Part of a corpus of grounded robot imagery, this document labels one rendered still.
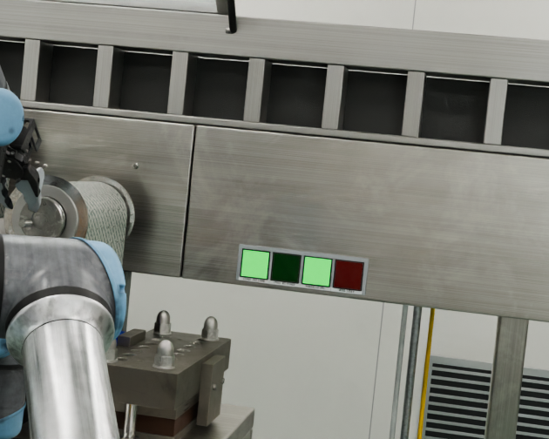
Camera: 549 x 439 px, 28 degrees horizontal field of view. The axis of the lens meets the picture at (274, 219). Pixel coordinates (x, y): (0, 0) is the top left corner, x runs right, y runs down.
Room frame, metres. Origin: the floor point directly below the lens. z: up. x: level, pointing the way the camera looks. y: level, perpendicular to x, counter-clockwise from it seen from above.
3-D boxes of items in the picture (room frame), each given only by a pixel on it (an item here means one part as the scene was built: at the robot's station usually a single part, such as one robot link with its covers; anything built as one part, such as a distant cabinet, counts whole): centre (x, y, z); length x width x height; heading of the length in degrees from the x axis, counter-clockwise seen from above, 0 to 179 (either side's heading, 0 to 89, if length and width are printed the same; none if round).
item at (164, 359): (1.78, 0.16, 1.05); 0.04 x 0.04 x 0.04
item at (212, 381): (1.94, 0.08, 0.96); 0.10 x 0.03 x 0.11; 170
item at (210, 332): (2.10, 0.10, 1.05); 0.04 x 0.04 x 0.04
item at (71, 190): (1.82, 0.38, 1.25); 0.15 x 0.01 x 0.15; 80
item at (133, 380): (1.95, 0.17, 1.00); 0.40 x 0.16 x 0.06; 170
